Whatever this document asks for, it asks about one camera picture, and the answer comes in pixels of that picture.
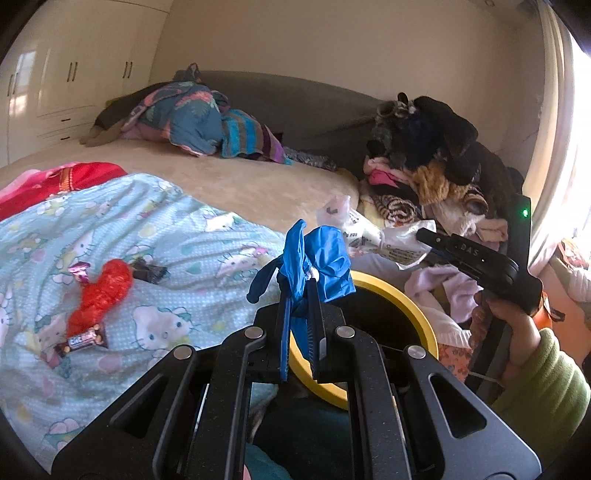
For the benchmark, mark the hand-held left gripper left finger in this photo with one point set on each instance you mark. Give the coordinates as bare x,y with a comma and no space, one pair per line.
284,332

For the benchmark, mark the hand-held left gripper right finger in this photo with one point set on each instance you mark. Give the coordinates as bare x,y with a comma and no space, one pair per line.
316,332

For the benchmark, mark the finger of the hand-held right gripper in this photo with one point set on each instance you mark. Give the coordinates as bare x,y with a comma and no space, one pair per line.
434,240

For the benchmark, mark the white plastic bag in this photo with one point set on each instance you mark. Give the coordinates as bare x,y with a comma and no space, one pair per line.
397,244

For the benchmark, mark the blue rubber glove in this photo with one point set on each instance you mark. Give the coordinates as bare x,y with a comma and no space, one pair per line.
323,258

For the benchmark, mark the yellow bin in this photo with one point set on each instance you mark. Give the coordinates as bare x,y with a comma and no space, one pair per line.
415,314

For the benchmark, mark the person's right forearm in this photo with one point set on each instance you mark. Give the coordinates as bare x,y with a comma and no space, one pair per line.
549,383

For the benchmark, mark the person's right hand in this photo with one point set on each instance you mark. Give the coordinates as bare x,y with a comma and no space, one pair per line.
521,337

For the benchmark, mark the pile of clothes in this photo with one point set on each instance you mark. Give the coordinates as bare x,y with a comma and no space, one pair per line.
438,184

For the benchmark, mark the orange bag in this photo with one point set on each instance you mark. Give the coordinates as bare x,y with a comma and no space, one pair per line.
568,332

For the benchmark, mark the person's teal clothing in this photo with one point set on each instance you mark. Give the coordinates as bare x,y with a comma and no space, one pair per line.
314,438

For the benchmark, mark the blue cartoon print sheet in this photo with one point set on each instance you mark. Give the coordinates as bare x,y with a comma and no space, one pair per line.
184,240

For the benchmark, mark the black wrapper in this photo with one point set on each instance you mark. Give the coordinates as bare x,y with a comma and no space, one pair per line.
150,272

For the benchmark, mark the dark patterned cloth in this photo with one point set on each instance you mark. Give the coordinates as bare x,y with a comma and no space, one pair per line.
309,159

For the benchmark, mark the white curtain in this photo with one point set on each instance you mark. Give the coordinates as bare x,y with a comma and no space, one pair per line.
554,138

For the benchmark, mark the beige bed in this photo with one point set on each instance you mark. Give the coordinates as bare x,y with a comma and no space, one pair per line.
231,184

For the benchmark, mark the red plastic bag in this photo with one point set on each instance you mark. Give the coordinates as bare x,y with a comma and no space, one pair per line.
99,295

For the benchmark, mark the grey padded headboard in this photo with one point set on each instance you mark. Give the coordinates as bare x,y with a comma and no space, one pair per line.
300,106

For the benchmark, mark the brown chocolate bar wrapper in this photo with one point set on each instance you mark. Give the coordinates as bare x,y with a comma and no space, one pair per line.
85,340

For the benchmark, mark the striped towel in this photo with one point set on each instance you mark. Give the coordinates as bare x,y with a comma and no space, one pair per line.
244,134

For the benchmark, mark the small purple foil candy wrapper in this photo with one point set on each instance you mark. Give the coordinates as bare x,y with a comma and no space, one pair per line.
79,272

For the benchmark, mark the blue floral quilt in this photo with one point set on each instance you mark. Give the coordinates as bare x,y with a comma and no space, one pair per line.
194,120

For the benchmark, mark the pink cloth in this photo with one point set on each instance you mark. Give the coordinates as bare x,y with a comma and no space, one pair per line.
147,134

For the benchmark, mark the red blanket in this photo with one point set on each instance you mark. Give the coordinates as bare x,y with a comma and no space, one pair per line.
83,175

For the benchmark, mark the dark olive cloth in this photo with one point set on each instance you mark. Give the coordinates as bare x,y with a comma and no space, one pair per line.
115,110

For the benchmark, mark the cream wardrobe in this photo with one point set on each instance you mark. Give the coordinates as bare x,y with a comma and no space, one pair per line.
92,55

